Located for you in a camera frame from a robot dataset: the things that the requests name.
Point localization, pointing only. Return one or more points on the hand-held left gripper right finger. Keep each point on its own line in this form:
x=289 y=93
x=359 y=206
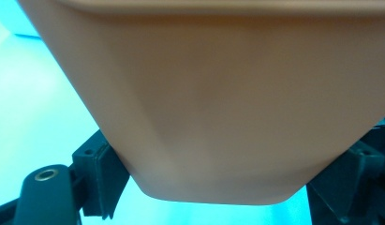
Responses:
x=343 y=181

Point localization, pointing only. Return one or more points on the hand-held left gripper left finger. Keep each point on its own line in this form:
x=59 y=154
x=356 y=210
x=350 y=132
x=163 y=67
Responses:
x=99 y=175

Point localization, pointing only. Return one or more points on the orange phone case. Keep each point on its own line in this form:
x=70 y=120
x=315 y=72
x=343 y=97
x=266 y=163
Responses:
x=230 y=103

